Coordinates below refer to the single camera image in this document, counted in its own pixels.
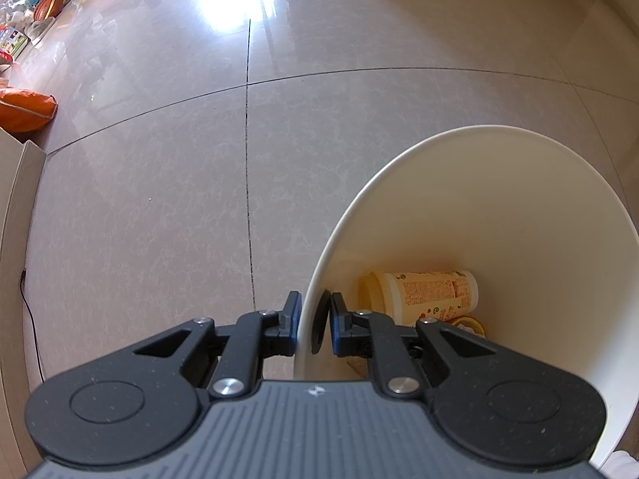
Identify cream milk tea cup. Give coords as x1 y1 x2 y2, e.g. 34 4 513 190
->
358 269 480 326

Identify cardboard panel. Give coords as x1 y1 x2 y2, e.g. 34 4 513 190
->
0 127 49 479

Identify colourful printed box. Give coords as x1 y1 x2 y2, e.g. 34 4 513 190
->
0 25 27 57

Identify basketball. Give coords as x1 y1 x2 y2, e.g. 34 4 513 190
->
32 0 67 22

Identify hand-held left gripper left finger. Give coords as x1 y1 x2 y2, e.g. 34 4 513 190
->
125 290 304 401

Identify white trash bin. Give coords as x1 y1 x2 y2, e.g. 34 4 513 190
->
292 125 639 469

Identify black cable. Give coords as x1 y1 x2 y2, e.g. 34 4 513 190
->
19 269 47 386

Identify white shoe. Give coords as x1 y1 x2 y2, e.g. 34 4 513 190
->
605 450 639 479

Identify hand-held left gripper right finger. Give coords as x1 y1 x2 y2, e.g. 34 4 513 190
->
329 291 506 401

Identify orange bag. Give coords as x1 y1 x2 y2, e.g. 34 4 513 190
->
0 87 59 134

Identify orange plastic lid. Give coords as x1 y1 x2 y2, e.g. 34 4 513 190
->
439 315 486 338

